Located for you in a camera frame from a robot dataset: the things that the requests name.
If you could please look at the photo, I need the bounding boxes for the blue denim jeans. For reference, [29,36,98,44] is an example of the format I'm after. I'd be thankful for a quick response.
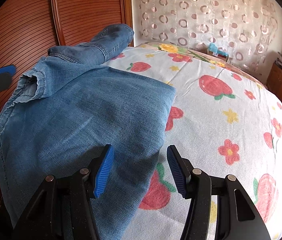
[0,24,175,239]

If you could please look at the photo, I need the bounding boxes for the wooden slatted wardrobe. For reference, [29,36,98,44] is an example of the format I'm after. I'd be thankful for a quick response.
[0,0,132,110]

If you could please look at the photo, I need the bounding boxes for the strawberry print white bedsheet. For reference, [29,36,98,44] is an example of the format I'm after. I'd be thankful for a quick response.
[108,47,282,239]

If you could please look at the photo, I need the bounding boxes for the floral yellow blanket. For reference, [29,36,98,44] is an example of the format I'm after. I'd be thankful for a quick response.
[137,42,266,88]

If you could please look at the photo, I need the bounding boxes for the blue plush toy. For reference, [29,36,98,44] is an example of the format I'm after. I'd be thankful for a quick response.
[208,43,229,57]

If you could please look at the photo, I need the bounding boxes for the pink circle patterned curtain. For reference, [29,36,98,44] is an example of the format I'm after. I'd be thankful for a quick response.
[139,0,278,73]

